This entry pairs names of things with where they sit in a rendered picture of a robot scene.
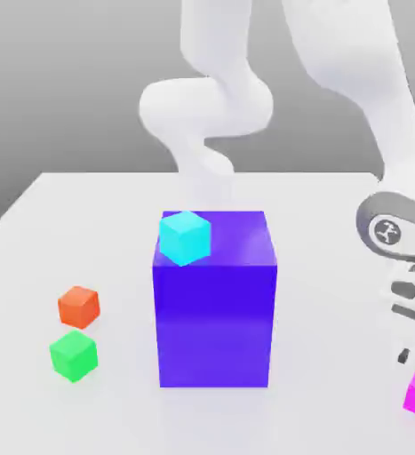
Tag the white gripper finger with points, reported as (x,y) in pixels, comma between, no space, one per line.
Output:
(403,356)

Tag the small green cube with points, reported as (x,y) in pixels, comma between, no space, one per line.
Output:
(73,355)

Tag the small orange cube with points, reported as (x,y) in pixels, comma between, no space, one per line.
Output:
(79,307)

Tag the large blue box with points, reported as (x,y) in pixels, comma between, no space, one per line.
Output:
(214,327)

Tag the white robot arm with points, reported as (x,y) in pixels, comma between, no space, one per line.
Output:
(207,106)

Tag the small cyan cube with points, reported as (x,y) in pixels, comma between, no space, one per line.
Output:
(184,238)

